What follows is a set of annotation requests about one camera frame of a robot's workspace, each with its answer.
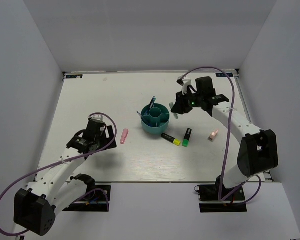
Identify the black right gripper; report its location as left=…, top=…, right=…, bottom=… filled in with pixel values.
left=171, top=88, right=204, bottom=115

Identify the green pen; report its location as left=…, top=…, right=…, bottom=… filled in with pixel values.
left=148, top=96, right=156, bottom=109

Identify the clear blue gel pen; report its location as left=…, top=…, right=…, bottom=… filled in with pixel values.
left=149, top=96, right=156, bottom=108

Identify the green highlighter marker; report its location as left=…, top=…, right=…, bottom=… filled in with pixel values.
left=182, top=128, right=192, bottom=147

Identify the yellow highlighter marker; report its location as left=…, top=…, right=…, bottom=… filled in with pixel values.
left=161, top=133, right=181, bottom=146

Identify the pink white correction tape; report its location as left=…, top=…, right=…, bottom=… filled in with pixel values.
left=208, top=129, right=219, bottom=142

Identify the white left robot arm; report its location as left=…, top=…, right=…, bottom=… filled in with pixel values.
left=13, top=114, right=117, bottom=236

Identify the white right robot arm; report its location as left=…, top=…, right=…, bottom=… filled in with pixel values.
left=171, top=77, right=279, bottom=200

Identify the teal round desk organizer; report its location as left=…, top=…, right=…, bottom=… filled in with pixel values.
left=141, top=103, right=170, bottom=135

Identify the right blue table label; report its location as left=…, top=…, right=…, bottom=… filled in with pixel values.
left=215, top=73, right=234, bottom=78

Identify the blue table label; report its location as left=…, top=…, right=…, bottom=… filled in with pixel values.
left=65, top=74, right=83, bottom=79
left=215, top=73, right=234, bottom=78

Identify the left blue table label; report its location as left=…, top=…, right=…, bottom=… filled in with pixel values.
left=65, top=74, right=83, bottom=79

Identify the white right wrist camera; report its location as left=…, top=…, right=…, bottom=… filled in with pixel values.
left=177, top=77, right=192, bottom=95

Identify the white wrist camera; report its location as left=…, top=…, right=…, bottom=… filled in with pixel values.
left=177, top=77, right=192, bottom=95
left=88, top=113, right=105, bottom=123

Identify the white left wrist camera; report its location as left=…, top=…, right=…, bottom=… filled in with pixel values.
left=88, top=113, right=105, bottom=123

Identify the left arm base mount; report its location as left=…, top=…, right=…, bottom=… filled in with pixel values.
left=63, top=184, right=112, bottom=213

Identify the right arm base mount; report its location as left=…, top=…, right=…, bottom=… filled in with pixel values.
left=193, top=183, right=248, bottom=214

